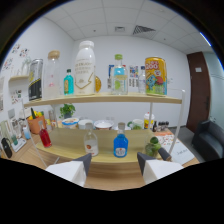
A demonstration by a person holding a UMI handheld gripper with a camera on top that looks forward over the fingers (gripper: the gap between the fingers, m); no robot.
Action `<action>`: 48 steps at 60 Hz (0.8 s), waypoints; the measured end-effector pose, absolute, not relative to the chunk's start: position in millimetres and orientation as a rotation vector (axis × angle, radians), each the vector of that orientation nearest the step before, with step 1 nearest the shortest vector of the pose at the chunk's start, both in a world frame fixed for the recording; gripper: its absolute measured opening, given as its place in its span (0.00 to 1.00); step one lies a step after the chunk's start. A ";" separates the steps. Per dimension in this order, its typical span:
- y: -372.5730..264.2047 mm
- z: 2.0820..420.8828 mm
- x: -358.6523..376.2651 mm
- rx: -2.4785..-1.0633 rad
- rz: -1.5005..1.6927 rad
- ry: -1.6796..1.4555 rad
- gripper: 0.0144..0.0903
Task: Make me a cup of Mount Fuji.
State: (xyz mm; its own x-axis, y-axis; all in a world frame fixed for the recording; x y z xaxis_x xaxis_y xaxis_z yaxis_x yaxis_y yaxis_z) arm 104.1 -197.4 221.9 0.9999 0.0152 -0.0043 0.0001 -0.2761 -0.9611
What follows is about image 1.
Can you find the blue liquid bottle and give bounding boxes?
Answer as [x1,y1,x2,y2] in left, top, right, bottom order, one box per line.
[113,122,129,158]

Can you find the white milk bottle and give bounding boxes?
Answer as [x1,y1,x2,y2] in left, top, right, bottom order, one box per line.
[73,40,97,96]

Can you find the light blue cup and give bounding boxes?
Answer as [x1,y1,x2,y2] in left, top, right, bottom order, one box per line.
[22,125,32,140]

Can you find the glass with lime pieces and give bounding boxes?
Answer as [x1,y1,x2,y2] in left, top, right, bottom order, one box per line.
[144,136,163,158]

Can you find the white notebook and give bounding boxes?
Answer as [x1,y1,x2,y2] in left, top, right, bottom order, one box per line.
[159,133,196,166]

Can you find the clear bottle with red label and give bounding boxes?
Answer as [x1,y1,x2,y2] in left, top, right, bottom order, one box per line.
[83,122,100,157]

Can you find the red liquid bottle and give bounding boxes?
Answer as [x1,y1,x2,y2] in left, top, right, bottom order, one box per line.
[37,120,53,149]

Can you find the blue patterned bowl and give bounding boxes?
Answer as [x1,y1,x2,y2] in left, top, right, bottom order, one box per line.
[61,117,80,130]

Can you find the white mug with green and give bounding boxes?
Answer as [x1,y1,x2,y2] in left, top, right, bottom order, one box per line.
[131,118,145,130]

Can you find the small white bowl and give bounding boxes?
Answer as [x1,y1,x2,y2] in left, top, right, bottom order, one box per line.
[77,118,94,130]

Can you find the wide white bowl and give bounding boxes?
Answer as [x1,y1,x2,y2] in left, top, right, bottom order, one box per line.
[93,119,115,130]

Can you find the white tray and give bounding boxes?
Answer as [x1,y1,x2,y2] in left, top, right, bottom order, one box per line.
[9,136,28,153]

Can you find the black armchair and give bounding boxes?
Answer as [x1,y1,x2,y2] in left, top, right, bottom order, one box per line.
[191,119,224,163]

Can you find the green potted plant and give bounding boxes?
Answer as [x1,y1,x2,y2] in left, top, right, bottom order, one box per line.
[59,103,76,119]

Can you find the yellow toy fruit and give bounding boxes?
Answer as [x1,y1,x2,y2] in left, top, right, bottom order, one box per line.
[27,111,44,121]

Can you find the black bag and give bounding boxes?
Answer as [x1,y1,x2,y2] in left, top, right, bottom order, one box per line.
[0,137,14,159]

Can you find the two-tier wooden shelf rack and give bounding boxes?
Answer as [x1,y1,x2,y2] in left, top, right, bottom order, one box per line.
[21,88,187,168]

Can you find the teal bottle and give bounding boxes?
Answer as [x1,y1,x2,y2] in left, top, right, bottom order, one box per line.
[63,68,75,96]

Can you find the dark brown door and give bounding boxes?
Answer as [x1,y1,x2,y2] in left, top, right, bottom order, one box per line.
[185,51,212,134]

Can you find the small clear bottle dark cap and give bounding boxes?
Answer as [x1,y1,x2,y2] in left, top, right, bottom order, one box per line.
[137,65,147,94]

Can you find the amber syrup bottle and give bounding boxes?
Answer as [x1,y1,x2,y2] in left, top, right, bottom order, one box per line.
[95,75,102,93]

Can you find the yellow cartoon drink can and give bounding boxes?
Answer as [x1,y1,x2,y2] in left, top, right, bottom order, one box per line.
[144,56,168,97]

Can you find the clear bottle with green cap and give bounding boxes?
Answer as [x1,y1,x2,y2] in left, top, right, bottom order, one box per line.
[111,53,129,96]

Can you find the white vase decoration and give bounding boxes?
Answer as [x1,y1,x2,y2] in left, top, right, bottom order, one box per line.
[20,56,33,77]

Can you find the ceiling light strip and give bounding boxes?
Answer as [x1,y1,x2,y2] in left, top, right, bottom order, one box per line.
[199,31,213,48]

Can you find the ceiling air vent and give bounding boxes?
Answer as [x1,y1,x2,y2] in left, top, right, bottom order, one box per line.
[132,24,157,36]

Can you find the black handle tool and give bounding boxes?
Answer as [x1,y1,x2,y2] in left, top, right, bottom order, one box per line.
[158,147,172,162]

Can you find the multicolour wall poster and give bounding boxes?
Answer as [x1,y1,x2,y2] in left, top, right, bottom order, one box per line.
[129,65,139,80]

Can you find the wooden wall shelf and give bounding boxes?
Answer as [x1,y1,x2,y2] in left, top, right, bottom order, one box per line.
[8,74,30,83]

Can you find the blue wall poster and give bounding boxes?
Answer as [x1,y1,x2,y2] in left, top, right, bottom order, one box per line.
[108,64,115,79]

